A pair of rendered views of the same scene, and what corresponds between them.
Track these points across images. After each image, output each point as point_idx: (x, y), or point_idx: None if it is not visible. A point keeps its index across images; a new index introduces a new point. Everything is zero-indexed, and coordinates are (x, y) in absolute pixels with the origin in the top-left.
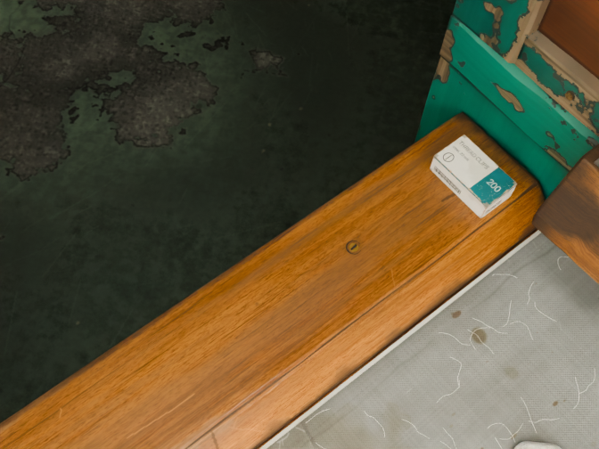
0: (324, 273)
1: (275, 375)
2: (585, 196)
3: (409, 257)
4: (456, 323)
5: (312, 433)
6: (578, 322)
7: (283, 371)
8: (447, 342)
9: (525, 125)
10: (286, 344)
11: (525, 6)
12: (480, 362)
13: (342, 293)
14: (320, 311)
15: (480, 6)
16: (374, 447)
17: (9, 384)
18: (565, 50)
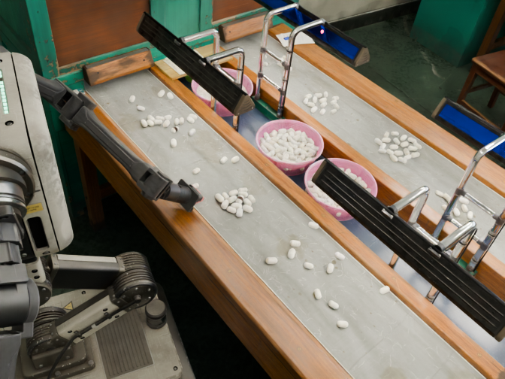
0: None
1: (110, 122)
2: (92, 73)
3: None
4: (104, 105)
5: (121, 124)
6: (108, 92)
7: (110, 122)
8: (108, 107)
9: (69, 82)
10: (104, 121)
11: (55, 64)
12: (113, 104)
13: (96, 113)
14: (99, 116)
15: (48, 73)
16: (125, 117)
17: None
18: (64, 65)
